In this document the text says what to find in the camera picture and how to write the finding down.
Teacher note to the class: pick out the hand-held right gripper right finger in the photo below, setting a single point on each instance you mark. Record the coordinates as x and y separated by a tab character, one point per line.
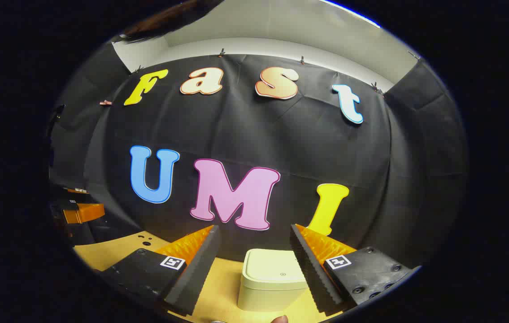
312	273

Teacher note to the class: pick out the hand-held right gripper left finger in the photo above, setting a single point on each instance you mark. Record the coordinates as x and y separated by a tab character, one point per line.
191	278

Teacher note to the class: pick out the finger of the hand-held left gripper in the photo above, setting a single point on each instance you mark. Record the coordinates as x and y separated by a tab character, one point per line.
86	212
77	191

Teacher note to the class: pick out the pale green desktop garbage bin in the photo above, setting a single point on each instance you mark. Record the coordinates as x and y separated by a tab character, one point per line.
267	278

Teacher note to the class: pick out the wooden desktop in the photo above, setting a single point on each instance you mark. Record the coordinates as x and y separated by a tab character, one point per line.
223	289

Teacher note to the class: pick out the black backdrop cloth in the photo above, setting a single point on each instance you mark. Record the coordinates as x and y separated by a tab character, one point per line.
281	134

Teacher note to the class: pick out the person's dark hair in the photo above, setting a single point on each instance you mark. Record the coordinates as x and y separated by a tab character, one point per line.
169	20

